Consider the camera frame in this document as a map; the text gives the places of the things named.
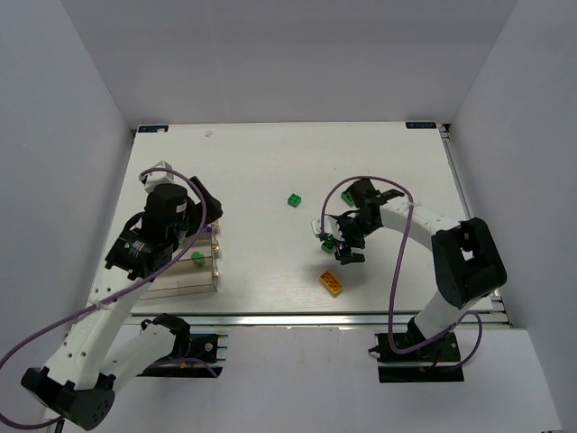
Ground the green lego brick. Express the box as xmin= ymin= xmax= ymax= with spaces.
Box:
xmin=321 ymin=239 xmax=337 ymax=254
xmin=287 ymin=193 xmax=302 ymax=207
xmin=341 ymin=191 xmax=353 ymax=207

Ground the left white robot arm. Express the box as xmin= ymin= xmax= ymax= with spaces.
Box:
xmin=21 ymin=168 xmax=223 ymax=431

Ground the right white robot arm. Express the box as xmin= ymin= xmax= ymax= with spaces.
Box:
xmin=316 ymin=176 xmax=508 ymax=355

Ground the clear container far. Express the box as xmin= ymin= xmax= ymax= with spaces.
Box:
xmin=196 ymin=221 xmax=220 ymax=244

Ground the green lego brick beside yellow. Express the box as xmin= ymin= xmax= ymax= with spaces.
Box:
xmin=341 ymin=191 xmax=353 ymax=207

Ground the orange flat lego brick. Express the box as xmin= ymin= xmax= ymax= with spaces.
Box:
xmin=319 ymin=271 xmax=343 ymax=297

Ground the clear container near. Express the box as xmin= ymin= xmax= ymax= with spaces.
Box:
xmin=141 ymin=261 xmax=219 ymax=300

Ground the left blue corner label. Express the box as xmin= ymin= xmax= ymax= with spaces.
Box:
xmin=137 ymin=124 xmax=169 ymax=134

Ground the blue corner label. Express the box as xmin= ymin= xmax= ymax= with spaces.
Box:
xmin=405 ymin=121 xmax=437 ymax=130
xmin=137 ymin=124 xmax=169 ymax=134

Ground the right blue corner label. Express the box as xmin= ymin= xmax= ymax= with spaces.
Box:
xmin=405 ymin=121 xmax=437 ymax=130

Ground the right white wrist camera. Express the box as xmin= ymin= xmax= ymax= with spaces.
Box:
xmin=311 ymin=216 xmax=342 ymax=241

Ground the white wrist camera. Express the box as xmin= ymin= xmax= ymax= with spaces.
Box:
xmin=139 ymin=161 xmax=175 ymax=194
xmin=311 ymin=216 xmax=342 ymax=241

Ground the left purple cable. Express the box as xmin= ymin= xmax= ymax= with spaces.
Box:
xmin=0 ymin=167 xmax=217 ymax=429

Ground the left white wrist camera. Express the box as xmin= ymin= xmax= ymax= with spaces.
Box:
xmin=139 ymin=161 xmax=175 ymax=194

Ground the aluminium table front rail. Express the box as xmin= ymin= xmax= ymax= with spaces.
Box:
xmin=124 ymin=312 xmax=510 ymax=327

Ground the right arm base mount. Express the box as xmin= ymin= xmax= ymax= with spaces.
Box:
xmin=368 ymin=333 xmax=464 ymax=383

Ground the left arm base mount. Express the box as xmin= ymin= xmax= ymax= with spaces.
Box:
xmin=140 ymin=314 xmax=224 ymax=379

